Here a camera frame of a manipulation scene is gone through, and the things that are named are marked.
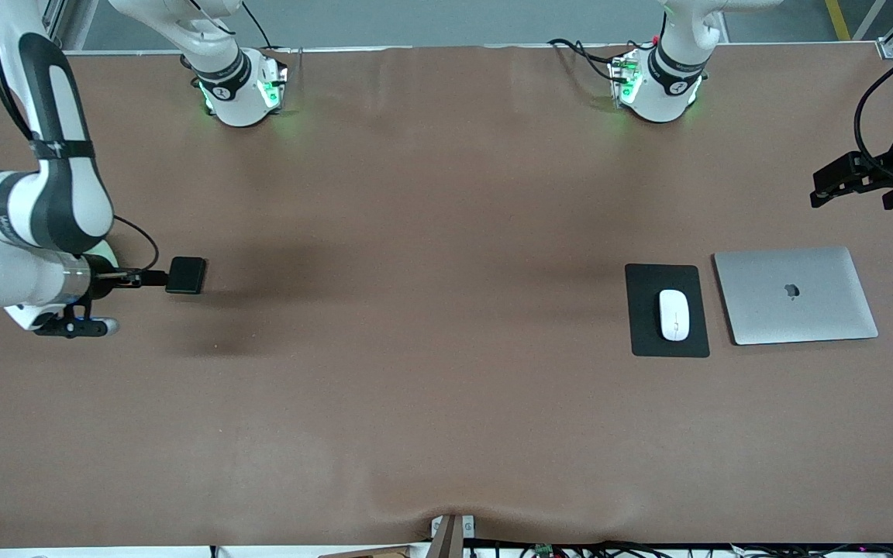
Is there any black mouse pad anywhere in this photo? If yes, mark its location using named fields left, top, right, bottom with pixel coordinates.
left=625, top=263, right=711, bottom=359

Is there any white computer mouse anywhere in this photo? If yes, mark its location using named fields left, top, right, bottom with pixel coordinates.
left=658, top=289, right=691, bottom=343

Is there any metal table edge bracket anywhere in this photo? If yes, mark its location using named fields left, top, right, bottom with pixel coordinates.
left=429, top=514, right=477, bottom=558

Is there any black right arm base cable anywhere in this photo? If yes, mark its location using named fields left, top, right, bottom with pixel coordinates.
left=240, top=0, right=294, bottom=57

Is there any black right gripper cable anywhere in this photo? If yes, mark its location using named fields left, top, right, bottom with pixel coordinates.
left=109, top=214, right=161, bottom=273

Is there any black left arm base cable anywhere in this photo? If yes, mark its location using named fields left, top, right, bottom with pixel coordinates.
left=546, top=37, right=643, bottom=83

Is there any brown table cover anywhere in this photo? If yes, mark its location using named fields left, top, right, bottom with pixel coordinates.
left=0, top=43, right=893, bottom=548

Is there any silver laptop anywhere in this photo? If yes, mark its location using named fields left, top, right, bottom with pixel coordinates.
left=712, top=246, right=879, bottom=346

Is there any black phone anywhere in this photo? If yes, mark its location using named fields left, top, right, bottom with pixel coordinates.
left=165, top=257, right=208, bottom=295

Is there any black arm base cable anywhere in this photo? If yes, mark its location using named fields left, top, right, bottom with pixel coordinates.
left=546, top=37, right=643, bottom=83
left=240, top=0, right=294, bottom=57

